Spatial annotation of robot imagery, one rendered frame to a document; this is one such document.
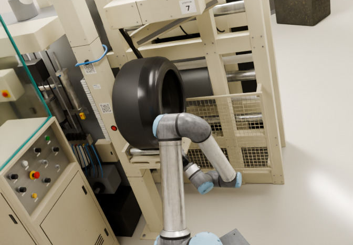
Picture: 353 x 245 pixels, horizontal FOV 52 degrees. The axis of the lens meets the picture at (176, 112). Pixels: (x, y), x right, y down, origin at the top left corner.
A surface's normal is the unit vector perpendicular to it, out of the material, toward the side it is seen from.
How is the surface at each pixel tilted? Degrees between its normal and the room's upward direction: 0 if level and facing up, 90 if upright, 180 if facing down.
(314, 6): 90
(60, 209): 90
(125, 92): 45
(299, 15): 90
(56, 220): 90
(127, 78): 28
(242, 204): 0
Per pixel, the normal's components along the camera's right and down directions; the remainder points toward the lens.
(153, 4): -0.26, 0.55
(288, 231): -0.25, -0.83
